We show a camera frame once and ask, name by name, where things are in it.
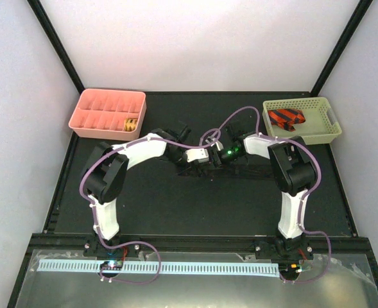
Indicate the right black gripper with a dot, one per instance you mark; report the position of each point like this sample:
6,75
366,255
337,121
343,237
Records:
223,162

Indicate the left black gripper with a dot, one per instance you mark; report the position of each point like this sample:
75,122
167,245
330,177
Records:
192,167

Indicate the black necktie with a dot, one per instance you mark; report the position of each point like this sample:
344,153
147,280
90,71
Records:
242,171

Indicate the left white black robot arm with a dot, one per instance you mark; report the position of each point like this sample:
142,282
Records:
105,172

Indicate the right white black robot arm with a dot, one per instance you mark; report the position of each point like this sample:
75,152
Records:
295,173

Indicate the orange navy striped tie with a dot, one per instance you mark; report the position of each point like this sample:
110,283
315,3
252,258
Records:
286,118

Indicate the yellow black rolled tie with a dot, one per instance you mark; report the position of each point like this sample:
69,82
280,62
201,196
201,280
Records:
130,124

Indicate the green perforated plastic basket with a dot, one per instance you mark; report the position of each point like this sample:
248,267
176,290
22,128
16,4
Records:
320,127

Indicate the pink compartment organizer box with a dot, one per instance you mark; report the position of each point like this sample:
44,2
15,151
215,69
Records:
100,114

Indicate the clear acrylic sheet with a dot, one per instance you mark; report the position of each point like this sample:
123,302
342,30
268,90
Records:
343,280

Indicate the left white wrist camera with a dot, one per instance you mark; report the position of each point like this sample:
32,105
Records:
197,155

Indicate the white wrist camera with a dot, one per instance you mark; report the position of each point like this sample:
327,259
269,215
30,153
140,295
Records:
214,143
197,155

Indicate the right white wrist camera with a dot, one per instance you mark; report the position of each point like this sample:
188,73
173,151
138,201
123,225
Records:
214,143

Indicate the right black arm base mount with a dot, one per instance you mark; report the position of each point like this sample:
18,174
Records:
279,249

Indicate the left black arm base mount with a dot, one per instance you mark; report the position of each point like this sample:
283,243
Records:
94,248

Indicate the light blue slotted cable duct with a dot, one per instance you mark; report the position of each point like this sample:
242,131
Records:
162,268

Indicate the right black frame post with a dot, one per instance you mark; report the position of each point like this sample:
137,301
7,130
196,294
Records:
345,37

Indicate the black frame post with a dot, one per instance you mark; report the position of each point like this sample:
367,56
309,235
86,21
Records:
345,37
48,28

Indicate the left black frame post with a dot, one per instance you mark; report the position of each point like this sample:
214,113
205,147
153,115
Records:
48,28

